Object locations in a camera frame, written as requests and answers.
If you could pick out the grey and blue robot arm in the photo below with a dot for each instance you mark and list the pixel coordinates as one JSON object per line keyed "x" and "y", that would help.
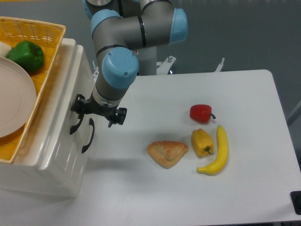
{"x": 116, "y": 37}

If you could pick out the yellow bell pepper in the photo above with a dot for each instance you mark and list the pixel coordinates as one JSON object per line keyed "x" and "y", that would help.
{"x": 202, "y": 143}

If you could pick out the yellow banana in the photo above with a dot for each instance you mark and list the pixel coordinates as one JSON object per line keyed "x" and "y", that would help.
{"x": 221, "y": 159}

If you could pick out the green bell pepper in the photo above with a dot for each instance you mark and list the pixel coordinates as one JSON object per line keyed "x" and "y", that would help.
{"x": 28, "y": 55}

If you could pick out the white round vegetable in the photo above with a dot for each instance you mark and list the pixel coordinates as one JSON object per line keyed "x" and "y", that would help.
{"x": 4, "y": 49}

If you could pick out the beige round plate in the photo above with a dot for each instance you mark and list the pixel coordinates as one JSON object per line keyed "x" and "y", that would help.
{"x": 17, "y": 96}

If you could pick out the triangular baked pastry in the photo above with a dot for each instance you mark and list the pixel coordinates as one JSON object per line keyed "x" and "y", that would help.
{"x": 167, "y": 153}

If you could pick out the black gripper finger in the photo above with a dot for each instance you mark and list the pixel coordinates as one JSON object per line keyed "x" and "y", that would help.
{"x": 117, "y": 117}
{"x": 81, "y": 106}

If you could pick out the black corner device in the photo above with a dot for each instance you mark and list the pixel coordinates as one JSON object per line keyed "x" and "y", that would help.
{"x": 296, "y": 201}

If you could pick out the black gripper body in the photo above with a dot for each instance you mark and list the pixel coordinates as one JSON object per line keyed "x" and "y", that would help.
{"x": 103, "y": 110}

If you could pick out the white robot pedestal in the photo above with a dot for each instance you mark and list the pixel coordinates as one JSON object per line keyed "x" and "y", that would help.
{"x": 147, "y": 58}

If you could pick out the red bell pepper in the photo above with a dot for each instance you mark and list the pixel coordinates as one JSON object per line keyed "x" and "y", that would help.
{"x": 201, "y": 113}

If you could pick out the white drawer cabinet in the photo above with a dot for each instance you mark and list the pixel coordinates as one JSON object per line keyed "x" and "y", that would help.
{"x": 24, "y": 173}

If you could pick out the white metal base frame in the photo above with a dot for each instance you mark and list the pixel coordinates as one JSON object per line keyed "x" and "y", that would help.
{"x": 163, "y": 67}

